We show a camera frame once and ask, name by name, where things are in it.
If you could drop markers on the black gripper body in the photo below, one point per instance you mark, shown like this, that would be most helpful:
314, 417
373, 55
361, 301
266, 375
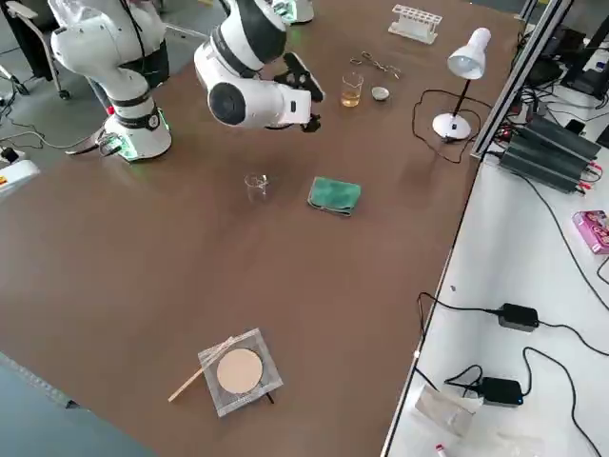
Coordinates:
292, 81

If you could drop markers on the small clear glass beaker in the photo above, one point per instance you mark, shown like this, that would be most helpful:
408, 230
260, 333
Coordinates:
257, 188

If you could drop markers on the glass beaker with amber liquid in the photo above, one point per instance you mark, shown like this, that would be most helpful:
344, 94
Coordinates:
352, 93

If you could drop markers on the metal crucible tongs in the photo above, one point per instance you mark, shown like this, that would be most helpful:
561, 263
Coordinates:
380, 65

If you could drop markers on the white test tube rack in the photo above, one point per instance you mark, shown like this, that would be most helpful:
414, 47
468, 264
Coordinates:
411, 28

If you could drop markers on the white desk lamp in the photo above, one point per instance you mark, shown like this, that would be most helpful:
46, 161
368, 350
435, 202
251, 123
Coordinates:
468, 57

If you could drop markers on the black power supply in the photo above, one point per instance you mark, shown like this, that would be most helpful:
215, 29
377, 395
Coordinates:
561, 138
542, 166

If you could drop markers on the black smartphone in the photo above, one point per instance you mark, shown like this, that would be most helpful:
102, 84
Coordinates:
575, 126

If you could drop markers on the black monitor with stand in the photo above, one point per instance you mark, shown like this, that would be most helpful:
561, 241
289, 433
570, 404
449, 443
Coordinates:
583, 62

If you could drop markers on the black power adapter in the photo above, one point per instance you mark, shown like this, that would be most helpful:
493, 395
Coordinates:
518, 316
502, 391

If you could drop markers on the wooden test tube clamp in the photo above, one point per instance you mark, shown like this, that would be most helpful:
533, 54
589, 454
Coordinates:
190, 383

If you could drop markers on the white cabinet with warning label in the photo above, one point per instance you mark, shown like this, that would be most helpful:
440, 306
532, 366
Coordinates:
16, 178

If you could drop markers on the white power strip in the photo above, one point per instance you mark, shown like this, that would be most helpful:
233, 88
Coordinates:
8, 154

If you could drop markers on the pink patterned packet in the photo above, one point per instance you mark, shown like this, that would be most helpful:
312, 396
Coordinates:
595, 231

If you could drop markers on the clear plastic bag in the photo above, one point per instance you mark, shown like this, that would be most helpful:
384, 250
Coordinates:
445, 409

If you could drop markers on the aluminium frame post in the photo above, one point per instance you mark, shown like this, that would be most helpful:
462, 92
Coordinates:
518, 81

